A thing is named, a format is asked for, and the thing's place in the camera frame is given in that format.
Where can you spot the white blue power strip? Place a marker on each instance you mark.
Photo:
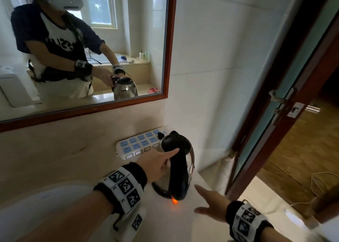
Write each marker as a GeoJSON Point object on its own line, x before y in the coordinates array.
{"type": "Point", "coordinates": [135, 146]}

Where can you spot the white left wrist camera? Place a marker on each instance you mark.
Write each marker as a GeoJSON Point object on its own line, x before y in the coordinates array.
{"type": "Point", "coordinates": [135, 223]}

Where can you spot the marker wristband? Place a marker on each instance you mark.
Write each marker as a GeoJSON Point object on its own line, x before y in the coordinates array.
{"type": "Point", "coordinates": [246, 220]}
{"type": "Point", "coordinates": [121, 186]}

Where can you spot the white sink basin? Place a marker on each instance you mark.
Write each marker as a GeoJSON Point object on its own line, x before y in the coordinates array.
{"type": "Point", "coordinates": [39, 210]}

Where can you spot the person's left forearm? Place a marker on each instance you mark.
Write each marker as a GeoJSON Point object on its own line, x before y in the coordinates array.
{"type": "Point", "coordinates": [66, 218]}

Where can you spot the wood-framed wall mirror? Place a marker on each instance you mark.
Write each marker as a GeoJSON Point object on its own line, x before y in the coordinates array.
{"type": "Point", "coordinates": [132, 24]}

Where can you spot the left marker wristband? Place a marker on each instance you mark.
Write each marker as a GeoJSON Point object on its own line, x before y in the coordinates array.
{"type": "Point", "coordinates": [121, 186]}

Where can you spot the brown wooden glass door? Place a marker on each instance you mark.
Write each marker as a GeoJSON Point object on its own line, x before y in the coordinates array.
{"type": "Point", "coordinates": [312, 64]}

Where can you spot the person's left hand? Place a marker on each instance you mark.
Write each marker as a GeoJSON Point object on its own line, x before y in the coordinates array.
{"type": "Point", "coordinates": [156, 165]}

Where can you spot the person's right hand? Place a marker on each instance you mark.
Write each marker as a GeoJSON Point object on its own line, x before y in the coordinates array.
{"type": "Point", "coordinates": [217, 207]}

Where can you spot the stainless steel electric kettle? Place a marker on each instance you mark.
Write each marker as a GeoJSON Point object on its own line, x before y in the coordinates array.
{"type": "Point", "coordinates": [182, 175]}

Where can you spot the right marker wristband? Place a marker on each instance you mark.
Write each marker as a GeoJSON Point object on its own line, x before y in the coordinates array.
{"type": "Point", "coordinates": [246, 220]}

